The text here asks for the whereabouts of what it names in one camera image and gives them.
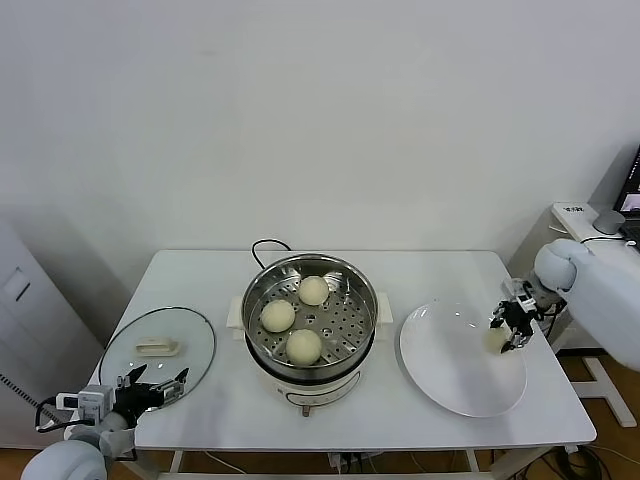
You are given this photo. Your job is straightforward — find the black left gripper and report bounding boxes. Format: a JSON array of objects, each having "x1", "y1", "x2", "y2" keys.
[{"x1": 112, "y1": 363, "x2": 191, "y2": 426}]

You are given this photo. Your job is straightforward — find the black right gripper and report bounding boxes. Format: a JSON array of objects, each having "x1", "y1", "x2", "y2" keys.
[{"x1": 488, "y1": 299, "x2": 535, "y2": 354}]

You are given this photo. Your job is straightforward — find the white steamed baozi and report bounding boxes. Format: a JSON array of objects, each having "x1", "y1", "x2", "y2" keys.
[
  {"x1": 298, "y1": 275, "x2": 331, "y2": 306},
  {"x1": 285, "y1": 328, "x2": 323, "y2": 366},
  {"x1": 482, "y1": 327, "x2": 511, "y2": 355},
  {"x1": 260, "y1": 299, "x2": 297, "y2": 334}
]

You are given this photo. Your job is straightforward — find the round glass lid cream handle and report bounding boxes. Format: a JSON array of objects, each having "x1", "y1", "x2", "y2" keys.
[{"x1": 98, "y1": 306, "x2": 218, "y2": 414}]

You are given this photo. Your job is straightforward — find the perforated steel steamer basket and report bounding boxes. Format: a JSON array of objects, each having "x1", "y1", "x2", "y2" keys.
[{"x1": 241, "y1": 253, "x2": 380, "y2": 371}]

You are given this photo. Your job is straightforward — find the white round plate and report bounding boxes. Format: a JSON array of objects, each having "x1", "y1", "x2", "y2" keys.
[{"x1": 398, "y1": 301, "x2": 530, "y2": 420}]

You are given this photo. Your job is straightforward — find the grey cabinet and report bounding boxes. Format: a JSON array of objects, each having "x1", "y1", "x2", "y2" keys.
[{"x1": 0, "y1": 209, "x2": 109, "y2": 449}]

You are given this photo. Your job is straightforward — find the grey round desk object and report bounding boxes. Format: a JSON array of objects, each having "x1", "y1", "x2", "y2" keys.
[{"x1": 593, "y1": 209, "x2": 626, "y2": 235}]

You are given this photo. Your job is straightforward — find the cream electric cooker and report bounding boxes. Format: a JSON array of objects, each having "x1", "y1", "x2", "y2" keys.
[{"x1": 227, "y1": 292, "x2": 394, "y2": 419}]

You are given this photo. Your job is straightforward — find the dark laptop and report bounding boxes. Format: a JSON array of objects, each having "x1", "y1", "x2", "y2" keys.
[{"x1": 612, "y1": 144, "x2": 640, "y2": 240}]

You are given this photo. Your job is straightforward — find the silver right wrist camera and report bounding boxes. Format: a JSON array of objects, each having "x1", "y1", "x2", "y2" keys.
[{"x1": 502, "y1": 279, "x2": 540, "y2": 315}]

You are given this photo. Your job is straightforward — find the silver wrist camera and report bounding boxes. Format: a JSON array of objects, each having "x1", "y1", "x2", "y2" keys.
[
  {"x1": 54, "y1": 385, "x2": 115, "y2": 424},
  {"x1": 502, "y1": 279, "x2": 540, "y2": 315}
]

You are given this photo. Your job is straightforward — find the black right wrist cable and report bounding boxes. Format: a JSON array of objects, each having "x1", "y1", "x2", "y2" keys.
[{"x1": 537, "y1": 298, "x2": 569, "y2": 322}]

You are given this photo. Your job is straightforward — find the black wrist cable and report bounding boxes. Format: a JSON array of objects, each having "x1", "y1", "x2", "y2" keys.
[
  {"x1": 537, "y1": 298, "x2": 569, "y2": 322},
  {"x1": 32, "y1": 395, "x2": 76, "y2": 434}
]

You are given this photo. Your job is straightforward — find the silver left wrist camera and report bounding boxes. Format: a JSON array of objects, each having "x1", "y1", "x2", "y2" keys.
[{"x1": 54, "y1": 385, "x2": 115, "y2": 424}]

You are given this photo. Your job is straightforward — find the white table frame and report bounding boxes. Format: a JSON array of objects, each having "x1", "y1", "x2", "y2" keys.
[{"x1": 112, "y1": 446, "x2": 551, "y2": 480}]

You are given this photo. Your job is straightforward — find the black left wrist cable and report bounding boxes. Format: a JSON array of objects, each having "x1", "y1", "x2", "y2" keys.
[{"x1": 32, "y1": 395, "x2": 76, "y2": 434}]

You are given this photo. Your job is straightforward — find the black cooker power cord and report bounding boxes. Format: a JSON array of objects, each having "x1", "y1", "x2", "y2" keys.
[{"x1": 251, "y1": 238, "x2": 294, "y2": 271}]

